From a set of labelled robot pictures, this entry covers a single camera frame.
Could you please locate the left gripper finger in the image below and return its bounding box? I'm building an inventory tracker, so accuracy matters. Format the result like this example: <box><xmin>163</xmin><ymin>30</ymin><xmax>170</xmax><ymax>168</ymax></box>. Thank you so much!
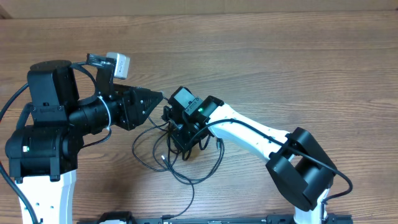
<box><xmin>133</xmin><ymin>104</ymin><xmax>157</xmax><ymax>126</ymax></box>
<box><xmin>132</xmin><ymin>87</ymin><xmax>164</xmax><ymax>109</ymax></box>

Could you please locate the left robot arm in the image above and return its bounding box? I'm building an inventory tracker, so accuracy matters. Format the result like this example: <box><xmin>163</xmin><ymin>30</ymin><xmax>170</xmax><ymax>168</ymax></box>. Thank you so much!
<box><xmin>1</xmin><ymin>52</ymin><xmax>163</xmax><ymax>223</ymax></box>

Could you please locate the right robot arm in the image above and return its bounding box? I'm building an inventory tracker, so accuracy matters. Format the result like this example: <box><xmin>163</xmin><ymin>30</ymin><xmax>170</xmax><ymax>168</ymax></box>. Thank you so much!
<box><xmin>162</xmin><ymin>86</ymin><xmax>336</xmax><ymax>223</ymax></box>

